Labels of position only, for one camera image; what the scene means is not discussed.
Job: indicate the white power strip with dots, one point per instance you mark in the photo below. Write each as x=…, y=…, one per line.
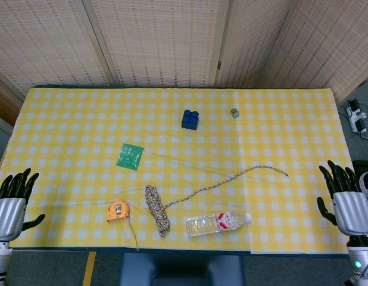
x=356, y=117

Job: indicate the woven folding screen panel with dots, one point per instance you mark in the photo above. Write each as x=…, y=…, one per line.
x=330, y=44
x=47, y=38
x=160, y=38
x=249, y=38

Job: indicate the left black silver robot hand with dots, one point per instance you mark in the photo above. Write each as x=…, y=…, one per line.
x=8, y=217

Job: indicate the blue building block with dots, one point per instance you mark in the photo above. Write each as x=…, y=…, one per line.
x=190, y=119

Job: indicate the green sachet packet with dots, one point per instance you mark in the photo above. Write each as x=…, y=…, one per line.
x=129, y=156

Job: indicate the clear plastic water bottle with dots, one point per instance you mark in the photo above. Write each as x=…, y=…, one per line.
x=213, y=224

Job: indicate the yellow white checked tablecloth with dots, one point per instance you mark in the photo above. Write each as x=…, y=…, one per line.
x=202, y=155

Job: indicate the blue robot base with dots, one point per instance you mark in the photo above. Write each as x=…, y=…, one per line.
x=181, y=269

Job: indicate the orange tape measure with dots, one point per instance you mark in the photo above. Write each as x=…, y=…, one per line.
x=118, y=211

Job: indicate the small grey cube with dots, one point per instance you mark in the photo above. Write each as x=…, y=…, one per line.
x=235, y=113

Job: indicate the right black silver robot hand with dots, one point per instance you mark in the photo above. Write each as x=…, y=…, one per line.
x=353, y=214

